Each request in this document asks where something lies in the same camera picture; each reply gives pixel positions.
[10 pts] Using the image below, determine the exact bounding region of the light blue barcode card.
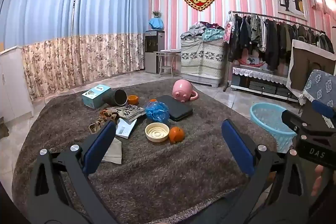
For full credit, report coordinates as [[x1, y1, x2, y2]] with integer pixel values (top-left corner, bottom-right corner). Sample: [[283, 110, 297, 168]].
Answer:
[[115, 118, 138, 139]]

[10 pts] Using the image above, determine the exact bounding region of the blue and floral curtain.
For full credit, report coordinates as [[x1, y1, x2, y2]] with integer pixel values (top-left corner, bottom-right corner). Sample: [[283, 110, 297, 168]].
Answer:
[[0, 0, 151, 102]]

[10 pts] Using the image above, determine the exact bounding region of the small round side table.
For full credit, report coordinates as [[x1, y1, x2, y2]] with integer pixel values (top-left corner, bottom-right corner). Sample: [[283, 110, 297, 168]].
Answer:
[[154, 49, 182, 76]]

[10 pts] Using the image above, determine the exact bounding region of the cream round ridged bowl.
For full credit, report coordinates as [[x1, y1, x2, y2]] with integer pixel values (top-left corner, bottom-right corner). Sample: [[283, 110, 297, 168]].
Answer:
[[145, 122, 171, 144]]

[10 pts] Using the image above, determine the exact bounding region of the white cabinet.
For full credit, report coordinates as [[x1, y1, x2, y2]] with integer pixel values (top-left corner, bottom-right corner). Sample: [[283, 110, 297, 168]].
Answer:
[[0, 47, 34, 123]]

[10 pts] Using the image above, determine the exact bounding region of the orange fruit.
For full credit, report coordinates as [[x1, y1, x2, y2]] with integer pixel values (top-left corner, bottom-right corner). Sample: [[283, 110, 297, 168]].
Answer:
[[168, 127, 185, 144]]

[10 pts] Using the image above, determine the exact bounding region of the brown board with white frame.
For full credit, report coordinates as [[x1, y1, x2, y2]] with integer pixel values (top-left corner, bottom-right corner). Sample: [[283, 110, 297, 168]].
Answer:
[[286, 39, 336, 92]]

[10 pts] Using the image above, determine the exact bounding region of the patterned cloth covered appliance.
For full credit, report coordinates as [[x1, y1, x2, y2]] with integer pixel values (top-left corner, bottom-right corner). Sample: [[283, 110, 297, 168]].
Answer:
[[181, 38, 229, 88]]

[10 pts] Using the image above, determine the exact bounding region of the black flat case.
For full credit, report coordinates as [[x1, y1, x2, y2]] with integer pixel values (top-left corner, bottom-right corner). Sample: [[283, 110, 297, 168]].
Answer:
[[156, 94, 194, 122]]

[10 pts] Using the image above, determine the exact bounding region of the blue flower patterned cloth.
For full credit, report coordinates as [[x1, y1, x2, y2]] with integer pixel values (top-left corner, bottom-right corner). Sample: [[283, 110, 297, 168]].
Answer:
[[302, 69, 336, 128]]

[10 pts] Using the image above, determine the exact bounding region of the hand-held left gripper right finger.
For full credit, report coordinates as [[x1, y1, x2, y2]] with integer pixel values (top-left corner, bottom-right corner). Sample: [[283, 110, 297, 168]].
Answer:
[[221, 119, 317, 224]]

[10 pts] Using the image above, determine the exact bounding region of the blue covered water bottle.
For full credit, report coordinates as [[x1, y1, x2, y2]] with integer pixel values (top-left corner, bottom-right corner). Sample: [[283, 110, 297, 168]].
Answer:
[[148, 17, 164, 31]]

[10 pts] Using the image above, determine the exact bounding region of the pile of folded clothes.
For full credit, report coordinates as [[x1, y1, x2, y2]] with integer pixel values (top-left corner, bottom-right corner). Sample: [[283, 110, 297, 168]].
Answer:
[[180, 21, 227, 42]]

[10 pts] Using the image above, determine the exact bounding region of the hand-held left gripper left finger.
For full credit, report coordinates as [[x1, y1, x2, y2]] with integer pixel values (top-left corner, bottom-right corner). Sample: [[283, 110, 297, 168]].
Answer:
[[26, 120, 116, 224]]

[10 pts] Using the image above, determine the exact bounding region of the metal clothes rack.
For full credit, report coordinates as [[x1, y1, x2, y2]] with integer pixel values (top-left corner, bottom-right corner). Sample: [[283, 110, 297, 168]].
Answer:
[[223, 10, 336, 93]]

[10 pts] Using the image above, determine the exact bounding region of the light blue plastic basket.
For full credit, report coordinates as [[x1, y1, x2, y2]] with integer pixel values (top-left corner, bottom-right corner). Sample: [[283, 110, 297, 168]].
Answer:
[[249, 102, 297, 152]]

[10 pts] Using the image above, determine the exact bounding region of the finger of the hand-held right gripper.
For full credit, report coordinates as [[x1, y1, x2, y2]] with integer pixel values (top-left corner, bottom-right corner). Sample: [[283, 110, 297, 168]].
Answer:
[[312, 100, 336, 120], [281, 110, 311, 133]]

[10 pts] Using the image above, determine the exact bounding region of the low cabinet with lace cloth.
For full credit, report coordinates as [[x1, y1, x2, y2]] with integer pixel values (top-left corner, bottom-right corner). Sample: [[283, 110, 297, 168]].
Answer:
[[230, 64, 300, 102]]

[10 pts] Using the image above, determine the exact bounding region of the pink pig toy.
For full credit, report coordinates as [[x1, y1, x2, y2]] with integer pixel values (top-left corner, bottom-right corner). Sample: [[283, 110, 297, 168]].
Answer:
[[172, 80, 199, 103]]

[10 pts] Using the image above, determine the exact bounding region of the black cylindrical cup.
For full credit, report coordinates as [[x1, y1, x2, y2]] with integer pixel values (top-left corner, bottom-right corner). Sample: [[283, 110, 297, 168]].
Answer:
[[102, 89, 128, 106]]

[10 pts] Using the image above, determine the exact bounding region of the blue plastic bag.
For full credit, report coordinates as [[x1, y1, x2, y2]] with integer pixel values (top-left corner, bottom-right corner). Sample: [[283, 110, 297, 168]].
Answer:
[[144, 101, 171, 123]]

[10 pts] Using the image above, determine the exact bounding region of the person's right hand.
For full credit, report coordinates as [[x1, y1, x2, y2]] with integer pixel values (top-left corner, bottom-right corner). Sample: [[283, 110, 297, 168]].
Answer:
[[312, 164, 325, 196]]

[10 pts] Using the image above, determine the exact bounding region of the row of hanging clothes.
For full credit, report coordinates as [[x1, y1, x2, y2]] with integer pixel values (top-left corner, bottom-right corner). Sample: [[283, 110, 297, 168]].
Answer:
[[224, 13, 335, 71]]

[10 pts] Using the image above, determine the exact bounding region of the curtain pull rod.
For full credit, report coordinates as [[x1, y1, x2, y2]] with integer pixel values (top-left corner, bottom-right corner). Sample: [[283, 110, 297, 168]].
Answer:
[[71, 0, 77, 37]]

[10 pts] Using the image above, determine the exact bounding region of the grey water dispenser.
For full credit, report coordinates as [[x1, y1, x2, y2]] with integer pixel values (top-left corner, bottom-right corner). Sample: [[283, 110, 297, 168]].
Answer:
[[144, 30, 165, 74]]

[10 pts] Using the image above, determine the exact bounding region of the teal cardboard box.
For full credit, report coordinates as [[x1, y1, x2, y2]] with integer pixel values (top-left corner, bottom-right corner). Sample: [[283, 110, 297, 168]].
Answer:
[[81, 84, 112, 109]]

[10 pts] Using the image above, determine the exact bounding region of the newspaper printed packet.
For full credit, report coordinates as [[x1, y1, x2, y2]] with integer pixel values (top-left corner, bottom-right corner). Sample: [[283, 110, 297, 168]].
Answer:
[[106, 104, 146, 123]]

